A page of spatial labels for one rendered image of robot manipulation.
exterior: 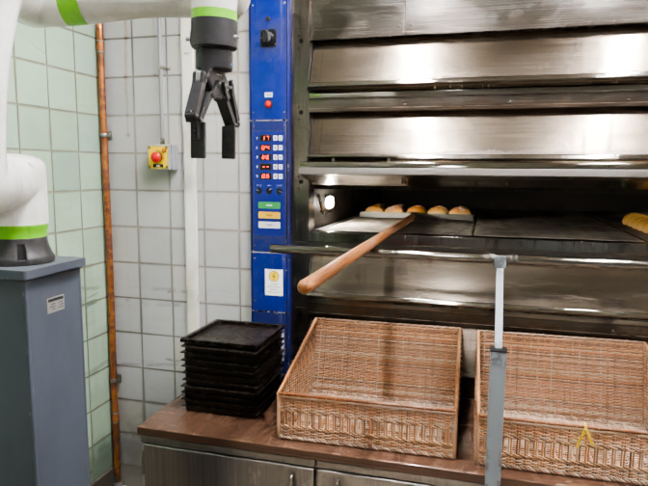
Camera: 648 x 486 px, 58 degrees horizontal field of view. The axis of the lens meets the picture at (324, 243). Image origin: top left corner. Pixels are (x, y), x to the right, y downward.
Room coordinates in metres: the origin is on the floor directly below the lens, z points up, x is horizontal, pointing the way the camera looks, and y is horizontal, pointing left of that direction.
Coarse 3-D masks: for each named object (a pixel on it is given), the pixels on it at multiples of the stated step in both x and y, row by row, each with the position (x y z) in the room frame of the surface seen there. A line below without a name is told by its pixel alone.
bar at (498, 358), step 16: (368, 256) 1.80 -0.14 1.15; (384, 256) 1.79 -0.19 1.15; (400, 256) 1.77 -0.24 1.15; (416, 256) 1.76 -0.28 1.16; (432, 256) 1.75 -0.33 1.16; (448, 256) 1.74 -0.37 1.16; (464, 256) 1.72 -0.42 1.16; (480, 256) 1.71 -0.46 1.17; (496, 256) 1.69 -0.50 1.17; (512, 256) 1.69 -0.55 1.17; (528, 256) 1.68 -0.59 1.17; (544, 256) 1.67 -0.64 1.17; (560, 256) 1.66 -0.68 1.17; (496, 288) 1.64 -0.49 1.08; (496, 304) 1.60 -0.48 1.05; (496, 320) 1.56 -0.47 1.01; (496, 336) 1.53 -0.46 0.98; (496, 352) 1.48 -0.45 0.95; (496, 368) 1.48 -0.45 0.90; (496, 384) 1.48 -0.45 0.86; (496, 400) 1.48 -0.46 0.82; (496, 416) 1.48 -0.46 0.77; (496, 432) 1.48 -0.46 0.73; (496, 448) 1.48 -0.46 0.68; (496, 464) 1.48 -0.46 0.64; (496, 480) 1.48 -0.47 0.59
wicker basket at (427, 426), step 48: (336, 336) 2.16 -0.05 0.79; (384, 336) 2.12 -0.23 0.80; (432, 336) 2.08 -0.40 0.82; (288, 384) 1.84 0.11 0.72; (384, 384) 2.07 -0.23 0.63; (432, 384) 2.03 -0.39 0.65; (288, 432) 1.74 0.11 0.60; (336, 432) 1.70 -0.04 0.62; (384, 432) 1.66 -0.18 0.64; (432, 432) 1.63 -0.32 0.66
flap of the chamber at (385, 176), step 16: (304, 176) 2.15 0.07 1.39; (320, 176) 2.13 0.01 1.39; (336, 176) 2.11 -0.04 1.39; (352, 176) 2.09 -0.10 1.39; (368, 176) 2.07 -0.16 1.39; (384, 176) 2.05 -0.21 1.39; (400, 176) 2.03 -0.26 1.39; (416, 176) 2.02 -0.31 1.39; (432, 176) 2.00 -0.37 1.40; (448, 176) 1.98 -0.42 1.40; (464, 176) 1.97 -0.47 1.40; (480, 176) 1.95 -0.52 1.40; (496, 176) 1.93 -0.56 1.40; (512, 176) 1.92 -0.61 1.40; (528, 176) 1.90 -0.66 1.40; (544, 176) 1.89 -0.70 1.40; (560, 176) 1.87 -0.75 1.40; (576, 176) 1.86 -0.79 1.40; (592, 176) 1.85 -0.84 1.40; (608, 176) 1.83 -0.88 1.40; (624, 176) 1.82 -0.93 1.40; (640, 176) 1.81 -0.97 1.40
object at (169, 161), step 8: (152, 152) 2.34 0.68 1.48; (160, 152) 2.33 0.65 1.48; (168, 152) 2.32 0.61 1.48; (176, 152) 2.38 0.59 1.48; (160, 160) 2.33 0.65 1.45; (168, 160) 2.32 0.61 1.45; (176, 160) 2.37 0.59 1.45; (152, 168) 2.34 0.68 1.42; (160, 168) 2.33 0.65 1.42; (168, 168) 2.32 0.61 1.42; (176, 168) 2.37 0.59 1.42
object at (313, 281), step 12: (408, 216) 2.59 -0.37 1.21; (396, 228) 2.19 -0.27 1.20; (372, 240) 1.76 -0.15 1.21; (348, 252) 1.50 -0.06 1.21; (360, 252) 1.56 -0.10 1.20; (336, 264) 1.33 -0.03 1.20; (348, 264) 1.43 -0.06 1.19; (312, 276) 1.17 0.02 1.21; (324, 276) 1.22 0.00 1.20; (300, 288) 1.12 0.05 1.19; (312, 288) 1.13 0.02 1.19
